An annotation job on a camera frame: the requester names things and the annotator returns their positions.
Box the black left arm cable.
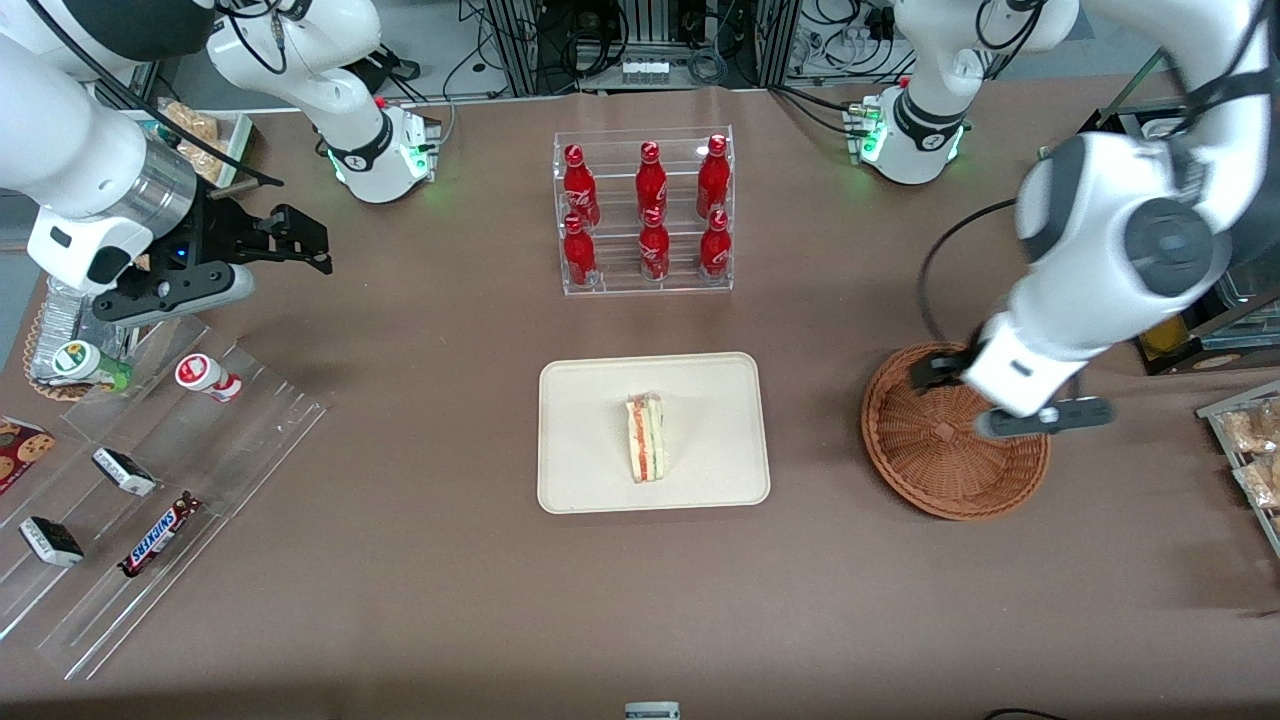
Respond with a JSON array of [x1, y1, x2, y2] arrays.
[[917, 197, 1021, 343]]

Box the red cola bottle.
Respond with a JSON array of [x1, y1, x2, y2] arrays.
[[636, 141, 669, 221], [699, 209, 732, 280], [562, 144, 601, 228], [562, 214, 598, 289], [639, 207, 672, 283], [697, 134, 732, 220]]

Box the Snickers chocolate bar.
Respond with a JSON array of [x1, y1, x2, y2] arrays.
[[118, 492, 203, 579]]

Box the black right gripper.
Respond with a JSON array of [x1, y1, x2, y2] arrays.
[[176, 190, 335, 291]]

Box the triangular sandwich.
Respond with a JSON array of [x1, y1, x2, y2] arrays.
[[625, 393, 667, 484]]

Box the clear ridged plastic bottle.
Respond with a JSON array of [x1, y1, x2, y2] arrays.
[[30, 275, 137, 386]]

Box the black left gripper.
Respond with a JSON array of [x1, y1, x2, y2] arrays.
[[908, 344, 991, 394]]

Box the cream plastic tray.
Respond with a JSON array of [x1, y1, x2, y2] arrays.
[[537, 351, 772, 515]]

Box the small brown wicker basket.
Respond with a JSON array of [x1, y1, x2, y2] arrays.
[[22, 290, 101, 403]]

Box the bagged bread roll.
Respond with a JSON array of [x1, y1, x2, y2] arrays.
[[1235, 458, 1280, 511], [1222, 400, 1280, 457]]

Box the green-capped yogurt bottle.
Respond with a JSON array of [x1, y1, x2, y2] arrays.
[[52, 340, 133, 392]]

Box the aluminium equipment frame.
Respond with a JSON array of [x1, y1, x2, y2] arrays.
[[480, 0, 801, 97]]

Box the clear acrylic bottle rack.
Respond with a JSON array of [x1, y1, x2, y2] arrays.
[[552, 126, 736, 297]]

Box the grey wire bread tray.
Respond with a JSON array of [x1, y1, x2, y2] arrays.
[[1197, 380, 1280, 559]]

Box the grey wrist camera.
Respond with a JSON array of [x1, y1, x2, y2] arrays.
[[93, 264, 257, 328], [975, 397, 1115, 440]]

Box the black white snack bar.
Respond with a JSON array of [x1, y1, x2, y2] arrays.
[[19, 516, 85, 568], [92, 447, 158, 498]]

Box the red-capped yogurt bottle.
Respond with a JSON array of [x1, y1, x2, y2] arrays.
[[175, 353, 244, 404]]

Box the black countertop oven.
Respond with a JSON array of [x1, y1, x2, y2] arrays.
[[1078, 100, 1280, 377]]

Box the clear acrylic stepped display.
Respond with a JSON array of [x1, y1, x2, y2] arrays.
[[0, 318, 329, 681]]

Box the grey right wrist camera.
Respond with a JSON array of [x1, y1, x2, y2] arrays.
[[93, 264, 257, 328]]

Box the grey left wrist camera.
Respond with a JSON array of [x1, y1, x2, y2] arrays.
[[975, 397, 1115, 440]]

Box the white tray with bread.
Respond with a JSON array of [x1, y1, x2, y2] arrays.
[[130, 98, 256, 191]]

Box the chocolate chip cookie pack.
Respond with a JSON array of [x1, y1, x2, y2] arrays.
[[0, 416, 57, 496]]

